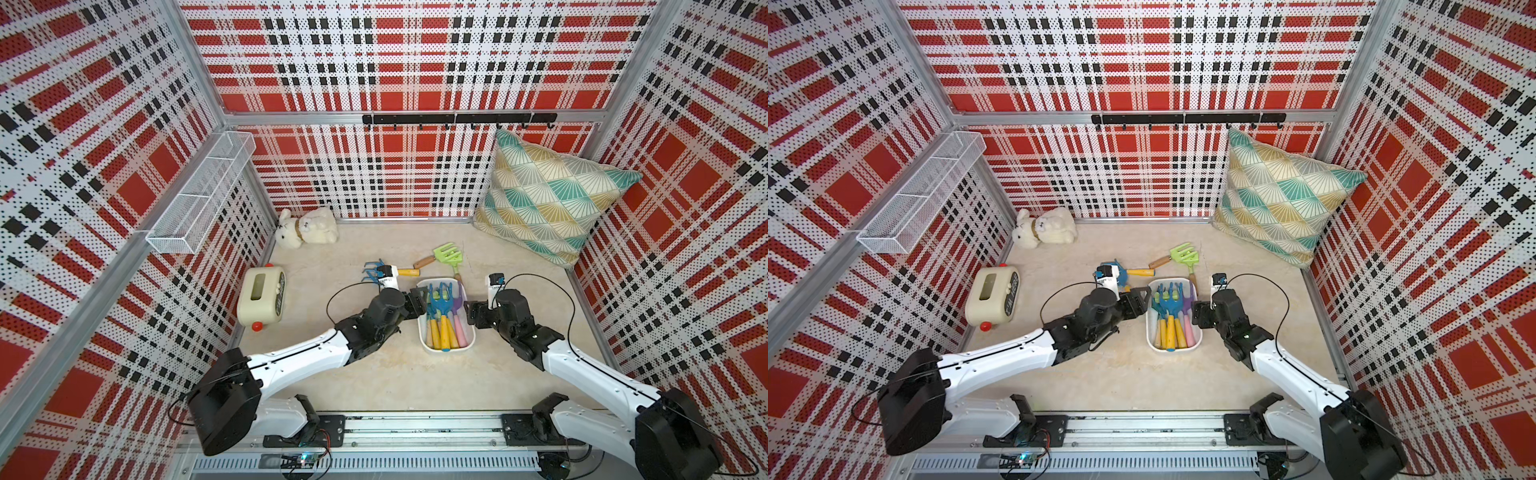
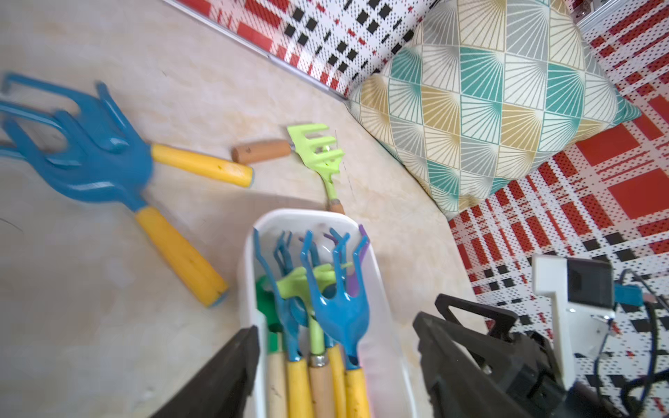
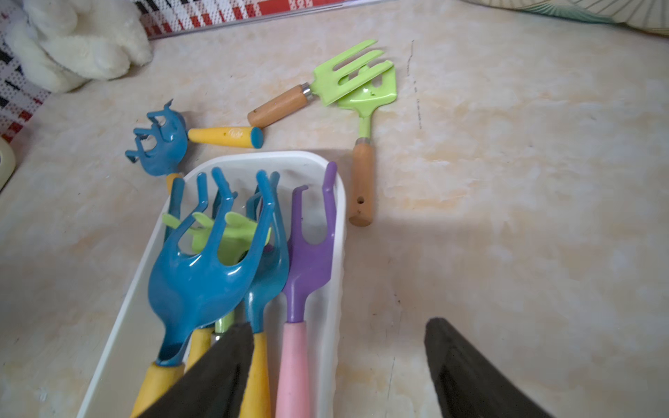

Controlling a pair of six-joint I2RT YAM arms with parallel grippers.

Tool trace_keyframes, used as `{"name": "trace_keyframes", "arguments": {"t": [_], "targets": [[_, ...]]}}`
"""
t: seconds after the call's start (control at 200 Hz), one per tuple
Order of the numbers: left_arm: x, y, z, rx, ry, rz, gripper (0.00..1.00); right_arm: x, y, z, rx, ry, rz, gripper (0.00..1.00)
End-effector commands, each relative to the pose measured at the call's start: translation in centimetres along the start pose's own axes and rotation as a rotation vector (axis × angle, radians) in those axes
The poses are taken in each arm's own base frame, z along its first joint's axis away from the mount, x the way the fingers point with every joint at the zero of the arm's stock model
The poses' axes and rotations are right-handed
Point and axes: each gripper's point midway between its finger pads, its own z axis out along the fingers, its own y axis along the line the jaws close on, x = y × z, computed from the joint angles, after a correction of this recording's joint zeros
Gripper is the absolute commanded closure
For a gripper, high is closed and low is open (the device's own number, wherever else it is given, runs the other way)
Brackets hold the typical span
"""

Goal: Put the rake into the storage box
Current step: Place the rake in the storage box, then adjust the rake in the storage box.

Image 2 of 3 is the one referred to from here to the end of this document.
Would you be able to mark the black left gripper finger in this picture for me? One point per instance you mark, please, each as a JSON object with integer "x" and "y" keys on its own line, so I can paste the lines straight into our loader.
{"x": 221, "y": 387}

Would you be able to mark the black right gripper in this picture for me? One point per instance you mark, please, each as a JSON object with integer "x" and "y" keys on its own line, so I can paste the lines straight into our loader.
{"x": 474, "y": 365}

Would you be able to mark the dark green rake wooden handle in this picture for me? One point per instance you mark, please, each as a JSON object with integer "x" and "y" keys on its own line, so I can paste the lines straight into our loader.
{"x": 276, "y": 371}

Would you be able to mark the white plastic storage box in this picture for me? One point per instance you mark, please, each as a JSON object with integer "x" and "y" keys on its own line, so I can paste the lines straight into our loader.
{"x": 386, "y": 369}

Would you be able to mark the light green rake wooden handle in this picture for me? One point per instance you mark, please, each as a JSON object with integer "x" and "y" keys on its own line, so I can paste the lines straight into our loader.
{"x": 318, "y": 154}
{"x": 326, "y": 366}

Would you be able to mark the teal yellow patterned pillow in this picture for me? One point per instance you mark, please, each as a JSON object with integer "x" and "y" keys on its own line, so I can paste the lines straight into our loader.
{"x": 485, "y": 93}

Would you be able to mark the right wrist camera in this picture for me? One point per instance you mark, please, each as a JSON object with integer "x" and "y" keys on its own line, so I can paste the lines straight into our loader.
{"x": 583, "y": 295}

